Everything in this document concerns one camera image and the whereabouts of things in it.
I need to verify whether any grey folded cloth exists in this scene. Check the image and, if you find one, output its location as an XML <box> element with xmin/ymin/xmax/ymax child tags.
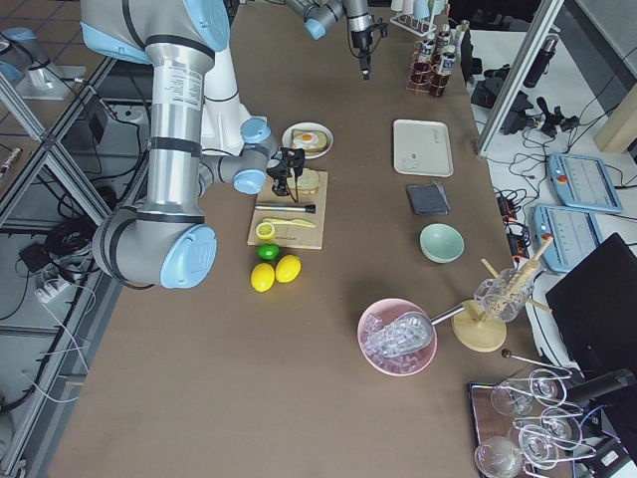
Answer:
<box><xmin>406</xmin><ymin>181</ymin><xmax>451</xmax><ymax>215</ymax></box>

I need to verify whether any plain bread slice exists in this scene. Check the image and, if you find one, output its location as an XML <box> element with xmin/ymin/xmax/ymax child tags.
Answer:
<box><xmin>287</xmin><ymin>168</ymin><xmax>320</xmax><ymax>194</ymax></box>

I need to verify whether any black laptop monitor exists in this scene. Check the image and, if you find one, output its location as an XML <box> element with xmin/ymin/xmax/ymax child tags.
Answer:
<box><xmin>546</xmin><ymin>233</ymin><xmax>636</xmax><ymax>372</ymax></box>

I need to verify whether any bread slice under egg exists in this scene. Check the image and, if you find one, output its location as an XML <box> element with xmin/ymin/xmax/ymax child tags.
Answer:
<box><xmin>292</xmin><ymin>129</ymin><xmax>329</xmax><ymax>154</ymax></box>

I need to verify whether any blue teach pendant near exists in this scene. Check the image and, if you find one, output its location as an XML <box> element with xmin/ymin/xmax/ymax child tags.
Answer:
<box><xmin>533</xmin><ymin>204</ymin><xmax>604</xmax><ymax>274</ymax></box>

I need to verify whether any yellow lemon far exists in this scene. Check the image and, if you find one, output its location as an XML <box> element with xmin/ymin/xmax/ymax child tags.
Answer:
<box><xmin>275</xmin><ymin>254</ymin><xmax>302</xmax><ymax>283</ymax></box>

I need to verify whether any wine glass rack tray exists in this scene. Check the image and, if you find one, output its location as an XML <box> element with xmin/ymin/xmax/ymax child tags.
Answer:
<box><xmin>468</xmin><ymin>366</ymin><xmax>596</xmax><ymax>477</ymax></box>

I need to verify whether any green lime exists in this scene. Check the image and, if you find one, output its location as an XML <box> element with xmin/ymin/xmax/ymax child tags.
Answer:
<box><xmin>256</xmin><ymin>243</ymin><xmax>280</xmax><ymax>261</ymax></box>

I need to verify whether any wooden cup stand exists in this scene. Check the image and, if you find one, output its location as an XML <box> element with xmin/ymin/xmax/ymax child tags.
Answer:
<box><xmin>452</xmin><ymin>234</ymin><xmax>553</xmax><ymax>353</ymax></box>

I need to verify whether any cream rabbit tray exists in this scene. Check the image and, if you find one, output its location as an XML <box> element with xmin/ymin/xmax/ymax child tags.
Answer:
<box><xmin>393</xmin><ymin>119</ymin><xmax>454</xmax><ymax>177</ymax></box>

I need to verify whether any white cup rack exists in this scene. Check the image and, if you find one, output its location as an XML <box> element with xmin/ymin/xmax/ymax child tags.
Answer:
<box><xmin>390</xmin><ymin>0</ymin><xmax>448</xmax><ymax>38</ymax></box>

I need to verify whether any blue teach pendant far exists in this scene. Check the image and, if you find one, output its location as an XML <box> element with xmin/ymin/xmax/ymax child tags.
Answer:
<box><xmin>547</xmin><ymin>153</ymin><xmax>623</xmax><ymax>213</ymax></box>

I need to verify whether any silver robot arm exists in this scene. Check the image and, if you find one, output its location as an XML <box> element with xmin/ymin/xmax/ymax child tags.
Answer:
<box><xmin>285</xmin><ymin>0</ymin><xmax>373</xmax><ymax>81</ymax></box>
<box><xmin>81</xmin><ymin>1</ymin><xmax>282</xmax><ymax>289</ymax></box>

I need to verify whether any half lemon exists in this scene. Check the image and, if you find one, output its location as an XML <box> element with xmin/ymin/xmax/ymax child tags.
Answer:
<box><xmin>255</xmin><ymin>221</ymin><xmax>276</xmax><ymax>241</ymax></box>

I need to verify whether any blue teach pendant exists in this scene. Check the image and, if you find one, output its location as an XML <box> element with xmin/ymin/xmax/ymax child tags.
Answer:
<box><xmin>533</xmin><ymin>204</ymin><xmax>604</xmax><ymax>274</ymax></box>
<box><xmin>547</xmin><ymin>153</ymin><xmax>623</xmax><ymax>213</ymax></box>

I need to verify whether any steel muddler black tip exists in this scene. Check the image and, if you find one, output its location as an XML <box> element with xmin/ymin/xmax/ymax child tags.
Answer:
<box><xmin>255</xmin><ymin>203</ymin><xmax>317</xmax><ymax>214</ymax></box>

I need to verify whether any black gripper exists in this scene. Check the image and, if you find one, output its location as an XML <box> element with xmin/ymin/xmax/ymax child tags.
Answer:
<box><xmin>349</xmin><ymin>29</ymin><xmax>373</xmax><ymax>80</ymax></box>
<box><xmin>266</xmin><ymin>161</ymin><xmax>292</xmax><ymax>196</ymax></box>

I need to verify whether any white round plate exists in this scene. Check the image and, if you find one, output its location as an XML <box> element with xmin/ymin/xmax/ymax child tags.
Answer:
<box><xmin>282</xmin><ymin>121</ymin><xmax>333</xmax><ymax>159</ymax></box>

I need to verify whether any clear glass mug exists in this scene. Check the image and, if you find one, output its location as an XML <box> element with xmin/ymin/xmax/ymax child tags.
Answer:
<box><xmin>474</xmin><ymin>268</ymin><xmax>534</xmax><ymax>323</ymax></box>

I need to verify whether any dark bottle white cap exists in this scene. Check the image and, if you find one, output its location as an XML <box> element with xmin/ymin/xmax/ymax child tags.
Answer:
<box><xmin>414</xmin><ymin>33</ymin><xmax>436</xmax><ymax>73</ymax></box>

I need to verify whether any yellow lemon near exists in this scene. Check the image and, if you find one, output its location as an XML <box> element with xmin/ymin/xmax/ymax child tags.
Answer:
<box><xmin>250</xmin><ymin>263</ymin><xmax>276</xmax><ymax>293</ymax></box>

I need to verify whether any steel ice scoop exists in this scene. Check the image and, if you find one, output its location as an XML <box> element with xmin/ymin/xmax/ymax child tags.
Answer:
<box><xmin>364</xmin><ymin>304</ymin><xmax>465</xmax><ymax>359</ymax></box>

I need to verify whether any fried egg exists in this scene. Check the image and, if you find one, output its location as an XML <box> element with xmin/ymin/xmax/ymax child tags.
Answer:
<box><xmin>292</xmin><ymin>131</ymin><xmax>319</xmax><ymax>150</ymax></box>

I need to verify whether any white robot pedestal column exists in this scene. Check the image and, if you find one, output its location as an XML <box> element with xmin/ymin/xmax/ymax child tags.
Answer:
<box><xmin>200</xmin><ymin>47</ymin><xmax>271</xmax><ymax>170</ymax></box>

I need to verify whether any pink bowl with ice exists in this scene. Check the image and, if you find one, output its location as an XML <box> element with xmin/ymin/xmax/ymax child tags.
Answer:
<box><xmin>357</xmin><ymin>298</ymin><xmax>437</xmax><ymax>376</ymax></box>

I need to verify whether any copper wire bottle rack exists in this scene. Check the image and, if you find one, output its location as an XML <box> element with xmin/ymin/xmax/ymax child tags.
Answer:
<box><xmin>406</xmin><ymin>41</ymin><xmax>441</xmax><ymax>96</ymax></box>

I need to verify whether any wooden cutting board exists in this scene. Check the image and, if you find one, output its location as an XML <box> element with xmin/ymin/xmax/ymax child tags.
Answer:
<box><xmin>247</xmin><ymin>171</ymin><xmax>328</xmax><ymax>250</ymax></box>

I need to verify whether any yellow plastic knife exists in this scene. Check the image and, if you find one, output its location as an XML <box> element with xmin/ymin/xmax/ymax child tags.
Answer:
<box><xmin>262</xmin><ymin>217</ymin><xmax>317</xmax><ymax>228</ymax></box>

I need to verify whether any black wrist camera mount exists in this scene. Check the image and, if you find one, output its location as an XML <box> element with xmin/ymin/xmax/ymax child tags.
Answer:
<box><xmin>280</xmin><ymin>147</ymin><xmax>306</xmax><ymax>177</ymax></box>
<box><xmin>368</xmin><ymin>18</ymin><xmax>388</xmax><ymax>38</ymax></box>

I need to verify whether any green ceramic bowl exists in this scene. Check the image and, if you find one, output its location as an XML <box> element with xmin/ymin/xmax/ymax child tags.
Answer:
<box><xmin>419</xmin><ymin>223</ymin><xmax>465</xmax><ymax>264</ymax></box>

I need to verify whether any yellow lemon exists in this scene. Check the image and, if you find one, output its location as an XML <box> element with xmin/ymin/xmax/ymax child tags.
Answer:
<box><xmin>275</xmin><ymin>254</ymin><xmax>302</xmax><ymax>283</ymax></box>
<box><xmin>250</xmin><ymin>263</ymin><xmax>276</xmax><ymax>293</ymax></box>

